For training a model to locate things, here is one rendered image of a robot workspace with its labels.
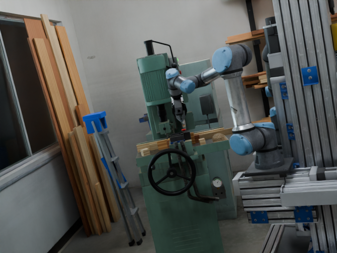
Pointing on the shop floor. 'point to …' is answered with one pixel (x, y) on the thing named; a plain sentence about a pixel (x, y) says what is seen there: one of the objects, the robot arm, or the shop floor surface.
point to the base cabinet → (183, 219)
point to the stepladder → (113, 164)
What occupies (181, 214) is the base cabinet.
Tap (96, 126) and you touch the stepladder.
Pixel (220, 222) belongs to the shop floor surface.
